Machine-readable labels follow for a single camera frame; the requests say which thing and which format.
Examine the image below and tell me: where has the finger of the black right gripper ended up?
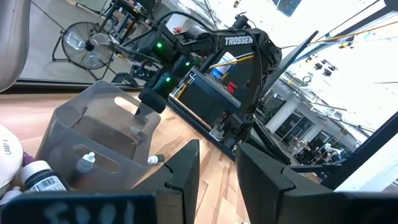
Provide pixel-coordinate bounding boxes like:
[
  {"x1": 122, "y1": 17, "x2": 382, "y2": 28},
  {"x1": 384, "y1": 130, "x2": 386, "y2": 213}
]
[{"x1": 134, "y1": 104, "x2": 150, "y2": 125}]

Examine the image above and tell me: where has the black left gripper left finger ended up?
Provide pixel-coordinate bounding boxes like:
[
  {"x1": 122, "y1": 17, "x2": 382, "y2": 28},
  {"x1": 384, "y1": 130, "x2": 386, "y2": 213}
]
[{"x1": 0, "y1": 139, "x2": 200, "y2": 224}]

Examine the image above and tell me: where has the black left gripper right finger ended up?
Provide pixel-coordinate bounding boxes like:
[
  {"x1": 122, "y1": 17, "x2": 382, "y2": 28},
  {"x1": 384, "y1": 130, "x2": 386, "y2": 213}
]
[{"x1": 236, "y1": 142, "x2": 398, "y2": 224}]

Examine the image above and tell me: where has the small dropper bottle white cap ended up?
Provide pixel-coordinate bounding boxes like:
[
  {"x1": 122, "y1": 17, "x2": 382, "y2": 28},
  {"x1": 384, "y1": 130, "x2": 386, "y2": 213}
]
[
  {"x1": 75, "y1": 151, "x2": 96, "y2": 175},
  {"x1": 0, "y1": 185, "x2": 23, "y2": 207},
  {"x1": 129, "y1": 125, "x2": 144, "y2": 141}
]

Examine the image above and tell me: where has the translucent grey plastic bin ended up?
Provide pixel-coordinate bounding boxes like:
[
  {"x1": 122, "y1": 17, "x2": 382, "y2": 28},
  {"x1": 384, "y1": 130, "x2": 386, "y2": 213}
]
[{"x1": 35, "y1": 80, "x2": 162, "y2": 192}]

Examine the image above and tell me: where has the large purple food coloring bottle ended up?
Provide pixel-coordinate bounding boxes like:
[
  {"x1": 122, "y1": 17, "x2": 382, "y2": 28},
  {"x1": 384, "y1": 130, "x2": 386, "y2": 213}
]
[{"x1": 18, "y1": 151, "x2": 71, "y2": 193}]

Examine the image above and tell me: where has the silver lamp with white shade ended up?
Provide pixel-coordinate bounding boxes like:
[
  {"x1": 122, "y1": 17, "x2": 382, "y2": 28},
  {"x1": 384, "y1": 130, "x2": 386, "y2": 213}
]
[{"x1": 0, "y1": 0, "x2": 32, "y2": 195}]

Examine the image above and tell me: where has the black equipment cart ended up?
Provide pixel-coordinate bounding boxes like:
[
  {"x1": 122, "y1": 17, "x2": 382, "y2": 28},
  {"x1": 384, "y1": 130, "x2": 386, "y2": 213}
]
[{"x1": 167, "y1": 67, "x2": 243, "y2": 147}]

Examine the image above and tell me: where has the black floor fan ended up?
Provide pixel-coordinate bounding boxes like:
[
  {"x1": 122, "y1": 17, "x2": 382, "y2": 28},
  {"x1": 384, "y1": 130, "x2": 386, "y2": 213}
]
[{"x1": 50, "y1": 21, "x2": 115, "y2": 82}]

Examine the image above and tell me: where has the white round column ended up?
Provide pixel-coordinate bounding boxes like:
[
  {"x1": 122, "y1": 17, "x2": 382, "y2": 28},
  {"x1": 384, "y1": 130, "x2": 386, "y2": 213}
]
[{"x1": 265, "y1": 98, "x2": 300, "y2": 134}]

